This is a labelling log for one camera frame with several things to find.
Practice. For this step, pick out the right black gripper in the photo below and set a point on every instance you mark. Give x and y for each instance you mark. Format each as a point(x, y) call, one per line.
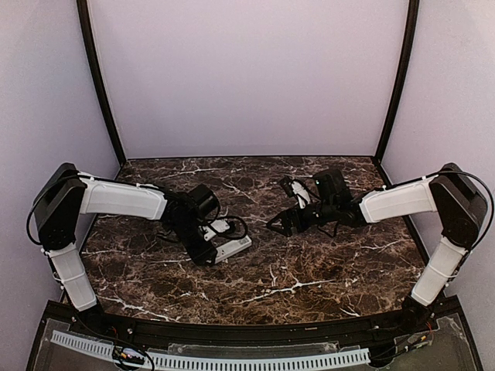
point(293, 219)

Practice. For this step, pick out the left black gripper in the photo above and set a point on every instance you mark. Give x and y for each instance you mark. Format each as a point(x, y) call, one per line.
point(205, 254)

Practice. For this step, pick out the white remote control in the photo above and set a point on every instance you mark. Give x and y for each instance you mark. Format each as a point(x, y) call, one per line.
point(231, 248)

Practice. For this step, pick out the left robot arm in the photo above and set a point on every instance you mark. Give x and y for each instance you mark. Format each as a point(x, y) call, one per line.
point(69, 194)

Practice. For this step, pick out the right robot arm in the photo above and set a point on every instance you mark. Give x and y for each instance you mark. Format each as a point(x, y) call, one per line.
point(463, 202)

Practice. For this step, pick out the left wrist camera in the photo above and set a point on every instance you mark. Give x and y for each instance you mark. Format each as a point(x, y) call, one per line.
point(227, 227)

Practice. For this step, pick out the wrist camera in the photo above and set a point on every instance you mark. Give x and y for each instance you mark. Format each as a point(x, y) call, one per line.
point(296, 189)
point(227, 227)

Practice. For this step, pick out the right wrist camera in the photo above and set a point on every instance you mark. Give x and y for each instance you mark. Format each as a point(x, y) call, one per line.
point(296, 189)

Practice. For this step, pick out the white slotted cable duct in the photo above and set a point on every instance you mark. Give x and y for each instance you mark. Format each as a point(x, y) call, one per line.
point(196, 357)

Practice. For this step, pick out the black front rail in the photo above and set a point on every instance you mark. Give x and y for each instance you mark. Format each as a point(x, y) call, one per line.
point(374, 330)

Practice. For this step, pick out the right black frame post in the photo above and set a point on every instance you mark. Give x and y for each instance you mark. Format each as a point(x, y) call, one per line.
point(399, 82)

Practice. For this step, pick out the black frame post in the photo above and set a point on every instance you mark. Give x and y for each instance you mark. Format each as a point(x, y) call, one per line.
point(399, 82)
point(98, 80)

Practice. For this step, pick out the left black frame post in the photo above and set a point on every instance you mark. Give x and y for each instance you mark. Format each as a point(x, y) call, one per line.
point(98, 80)

